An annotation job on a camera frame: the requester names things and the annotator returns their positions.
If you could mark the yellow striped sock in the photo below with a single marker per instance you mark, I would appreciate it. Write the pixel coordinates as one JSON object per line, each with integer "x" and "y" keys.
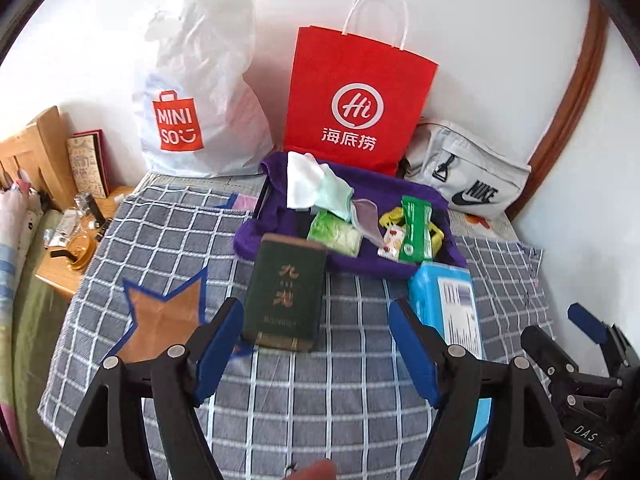
{"x": 437, "y": 237}

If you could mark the yellow candy packet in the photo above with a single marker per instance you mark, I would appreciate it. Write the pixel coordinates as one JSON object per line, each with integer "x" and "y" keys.
{"x": 392, "y": 217}

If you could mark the amber glass ashtray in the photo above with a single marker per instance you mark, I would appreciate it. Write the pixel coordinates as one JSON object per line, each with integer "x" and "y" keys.
{"x": 80, "y": 252}

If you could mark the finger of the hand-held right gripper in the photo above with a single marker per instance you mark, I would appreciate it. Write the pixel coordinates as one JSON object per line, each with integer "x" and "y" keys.
{"x": 590, "y": 320}
{"x": 555, "y": 360}

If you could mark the grey checkered star blanket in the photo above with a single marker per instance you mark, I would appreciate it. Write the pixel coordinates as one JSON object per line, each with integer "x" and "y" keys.
{"x": 325, "y": 385}

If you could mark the light green cloth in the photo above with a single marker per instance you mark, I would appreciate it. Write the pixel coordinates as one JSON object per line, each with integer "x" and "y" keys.
{"x": 332, "y": 195}

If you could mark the wooden nightstand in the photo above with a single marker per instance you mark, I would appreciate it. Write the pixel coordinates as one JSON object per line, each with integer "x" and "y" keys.
{"x": 60, "y": 275}

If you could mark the dark green box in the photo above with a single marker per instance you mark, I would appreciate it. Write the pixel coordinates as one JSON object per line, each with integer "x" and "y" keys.
{"x": 285, "y": 295}

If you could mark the blue tissue pack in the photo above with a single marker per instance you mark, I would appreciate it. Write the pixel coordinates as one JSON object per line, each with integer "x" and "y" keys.
{"x": 445, "y": 305}

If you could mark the green tissue pack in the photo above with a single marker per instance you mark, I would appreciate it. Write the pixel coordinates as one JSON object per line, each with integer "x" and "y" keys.
{"x": 332, "y": 235}

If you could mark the grey waist bag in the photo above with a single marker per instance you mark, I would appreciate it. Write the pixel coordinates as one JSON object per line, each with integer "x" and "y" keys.
{"x": 465, "y": 180}

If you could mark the green snack packet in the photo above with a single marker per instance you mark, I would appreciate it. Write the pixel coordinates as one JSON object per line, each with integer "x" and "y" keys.
{"x": 417, "y": 230}

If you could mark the wooden headboard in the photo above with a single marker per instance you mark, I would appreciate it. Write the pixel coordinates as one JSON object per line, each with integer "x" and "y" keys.
{"x": 35, "y": 155}

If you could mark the small black bottle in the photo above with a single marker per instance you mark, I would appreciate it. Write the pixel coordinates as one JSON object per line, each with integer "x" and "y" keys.
{"x": 92, "y": 207}

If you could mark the white plastic shopping bag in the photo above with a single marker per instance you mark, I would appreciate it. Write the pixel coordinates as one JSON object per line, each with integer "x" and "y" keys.
{"x": 200, "y": 110}

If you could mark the green bed sheet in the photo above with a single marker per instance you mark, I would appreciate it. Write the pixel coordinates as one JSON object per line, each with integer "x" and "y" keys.
{"x": 30, "y": 320}

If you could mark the brown wooden door frame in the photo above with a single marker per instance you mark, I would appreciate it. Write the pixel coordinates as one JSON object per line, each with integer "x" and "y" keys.
{"x": 570, "y": 110}

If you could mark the white cloth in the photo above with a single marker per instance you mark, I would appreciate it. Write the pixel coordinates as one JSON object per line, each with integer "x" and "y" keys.
{"x": 302, "y": 182}

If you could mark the purple towel tray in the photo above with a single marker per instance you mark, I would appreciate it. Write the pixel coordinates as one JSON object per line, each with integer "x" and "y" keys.
{"x": 350, "y": 260}

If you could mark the printed white packet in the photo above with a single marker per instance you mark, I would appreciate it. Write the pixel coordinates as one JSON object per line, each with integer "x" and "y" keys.
{"x": 392, "y": 242}

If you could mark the clear plastic pouch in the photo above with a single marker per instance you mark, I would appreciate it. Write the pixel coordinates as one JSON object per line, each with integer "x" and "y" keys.
{"x": 365, "y": 217}

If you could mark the illustrated notebook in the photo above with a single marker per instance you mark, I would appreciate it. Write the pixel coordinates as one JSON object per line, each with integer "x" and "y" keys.
{"x": 90, "y": 165}

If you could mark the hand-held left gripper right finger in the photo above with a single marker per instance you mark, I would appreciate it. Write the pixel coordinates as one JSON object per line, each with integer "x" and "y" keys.
{"x": 415, "y": 355}

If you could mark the red paper bag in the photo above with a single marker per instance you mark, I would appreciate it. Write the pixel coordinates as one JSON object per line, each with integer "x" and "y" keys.
{"x": 357, "y": 105}

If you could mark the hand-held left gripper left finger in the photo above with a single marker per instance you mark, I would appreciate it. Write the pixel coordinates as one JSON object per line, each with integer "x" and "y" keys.
{"x": 215, "y": 350}

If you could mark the person's left hand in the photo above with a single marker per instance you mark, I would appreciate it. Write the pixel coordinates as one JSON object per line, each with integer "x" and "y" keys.
{"x": 312, "y": 471}

